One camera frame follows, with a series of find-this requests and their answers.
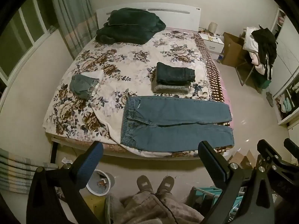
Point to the white wardrobe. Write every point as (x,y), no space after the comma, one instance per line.
(287,51)

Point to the folded grey pants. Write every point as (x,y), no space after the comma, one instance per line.
(170,89)

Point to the white nightstand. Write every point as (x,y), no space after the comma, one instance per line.
(215,45)

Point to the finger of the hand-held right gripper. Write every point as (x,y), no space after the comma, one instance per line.
(292,145)
(268,150)

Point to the white waste bin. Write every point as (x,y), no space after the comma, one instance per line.
(93,189)

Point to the blue jeans pants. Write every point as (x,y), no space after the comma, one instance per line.
(175,112)

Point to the crumpled paper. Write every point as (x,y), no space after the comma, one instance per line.
(67,161)

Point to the pile of pale clothes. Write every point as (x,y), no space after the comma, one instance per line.
(253,56)

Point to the dark green blanket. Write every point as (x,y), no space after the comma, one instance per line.
(130,25)

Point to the window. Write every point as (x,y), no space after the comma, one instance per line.
(21,35)

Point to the person's slipper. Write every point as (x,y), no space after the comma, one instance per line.
(143,184)
(165,184)

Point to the person's left slipper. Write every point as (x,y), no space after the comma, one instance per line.
(143,184)

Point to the black jacket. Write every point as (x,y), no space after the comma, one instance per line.
(266,42)

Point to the large cardboard box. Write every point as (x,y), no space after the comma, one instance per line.
(231,49)

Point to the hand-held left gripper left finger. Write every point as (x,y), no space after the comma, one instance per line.
(90,165)

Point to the small cardboard boxes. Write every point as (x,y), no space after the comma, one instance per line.
(243,159)

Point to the brown checkered blanket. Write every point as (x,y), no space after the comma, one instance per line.
(213,79)

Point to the striped curtain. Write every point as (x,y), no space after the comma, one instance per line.
(72,11)

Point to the pink bed sheet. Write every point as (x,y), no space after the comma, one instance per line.
(224,91)

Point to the teal rack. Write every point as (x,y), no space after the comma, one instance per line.
(205,190)

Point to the yellow box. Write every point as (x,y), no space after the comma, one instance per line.
(95,205)

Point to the folded plaid cloth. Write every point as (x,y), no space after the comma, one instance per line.
(16,170)

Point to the folded dark jeans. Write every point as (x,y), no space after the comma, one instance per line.
(175,73)

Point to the folded denim shorts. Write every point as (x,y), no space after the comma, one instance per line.
(81,85)

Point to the person's right slipper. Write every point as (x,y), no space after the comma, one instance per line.
(165,184)

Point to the folding chair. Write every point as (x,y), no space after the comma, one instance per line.
(245,72)

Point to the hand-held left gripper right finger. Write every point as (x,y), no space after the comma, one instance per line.
(210,163)

